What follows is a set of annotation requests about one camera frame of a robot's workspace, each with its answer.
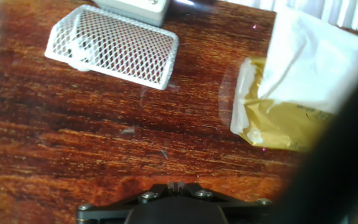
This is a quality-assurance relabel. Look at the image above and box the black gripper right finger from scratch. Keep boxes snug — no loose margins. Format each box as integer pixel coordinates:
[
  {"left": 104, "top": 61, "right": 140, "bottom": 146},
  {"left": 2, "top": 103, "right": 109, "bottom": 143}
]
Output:
[{"left": 175, "top": 182, "right": 275, "bottom": 224}]

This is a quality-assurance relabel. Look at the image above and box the grey box with green button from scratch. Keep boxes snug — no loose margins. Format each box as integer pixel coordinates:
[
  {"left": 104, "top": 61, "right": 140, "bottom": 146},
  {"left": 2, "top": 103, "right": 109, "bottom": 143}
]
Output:
[{"left": 91, "top": 0, "right": 171, "bottom": 27}]

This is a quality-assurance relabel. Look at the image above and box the black fuzzy microphone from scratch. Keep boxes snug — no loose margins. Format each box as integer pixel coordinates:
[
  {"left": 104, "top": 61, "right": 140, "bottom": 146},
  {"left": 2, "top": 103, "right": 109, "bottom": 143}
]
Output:
[{"left": 272, "top": 62, "right": 358, "bottom": 224}]

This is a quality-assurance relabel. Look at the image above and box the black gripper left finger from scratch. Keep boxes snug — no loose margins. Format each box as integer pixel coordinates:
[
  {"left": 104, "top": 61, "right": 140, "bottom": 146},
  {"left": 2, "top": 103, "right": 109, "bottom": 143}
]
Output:
[{"left": 76, "top": 182, "right": 177, "bottom": 224}]

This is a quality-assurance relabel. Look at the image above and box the gold tissue pack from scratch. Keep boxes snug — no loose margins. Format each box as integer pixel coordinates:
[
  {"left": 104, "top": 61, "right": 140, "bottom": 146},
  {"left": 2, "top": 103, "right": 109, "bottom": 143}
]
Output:
[{"left": 230, "top": 7, "right": 358, "bottom": 153}]

